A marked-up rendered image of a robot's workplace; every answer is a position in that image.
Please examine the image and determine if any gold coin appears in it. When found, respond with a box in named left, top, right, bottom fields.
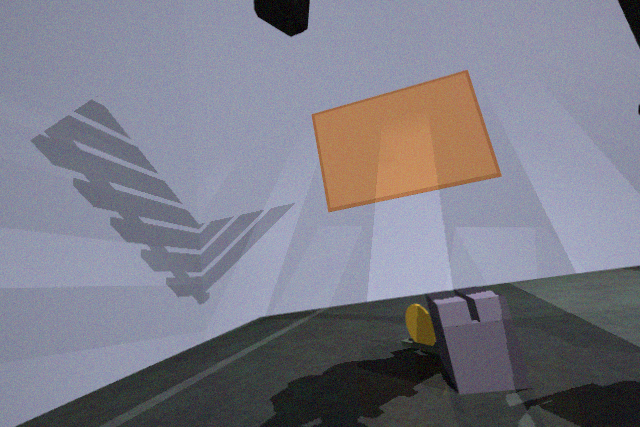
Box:
left=405, top=304, right=436, bottom=346

